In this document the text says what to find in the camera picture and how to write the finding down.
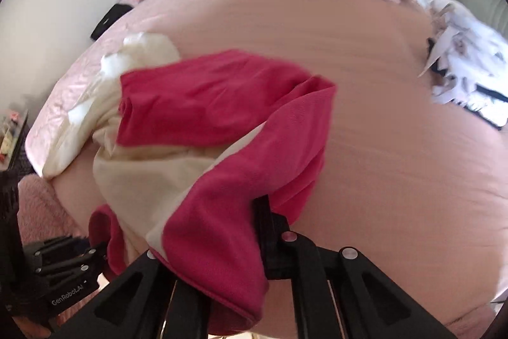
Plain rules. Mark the black bag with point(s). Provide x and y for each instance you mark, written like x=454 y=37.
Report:
x=111 y=21

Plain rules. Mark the white printed garment dark trim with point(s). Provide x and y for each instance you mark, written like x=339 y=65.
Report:
x=468 y=45

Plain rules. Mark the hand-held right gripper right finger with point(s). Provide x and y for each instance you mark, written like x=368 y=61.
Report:
x=274 y=243

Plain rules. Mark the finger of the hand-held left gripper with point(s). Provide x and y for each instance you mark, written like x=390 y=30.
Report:
x=67 y=268
x=63 y=247

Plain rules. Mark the bed with pink sheet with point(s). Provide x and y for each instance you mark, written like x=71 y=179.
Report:
x=397 y=164

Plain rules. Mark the red and cream shirt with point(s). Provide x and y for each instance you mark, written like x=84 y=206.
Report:
x=222 y=96

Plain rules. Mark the dark side table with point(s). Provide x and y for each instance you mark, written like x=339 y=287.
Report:
x=18 y=160

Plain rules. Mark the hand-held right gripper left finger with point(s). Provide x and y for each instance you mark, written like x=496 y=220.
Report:
x=182 y=315

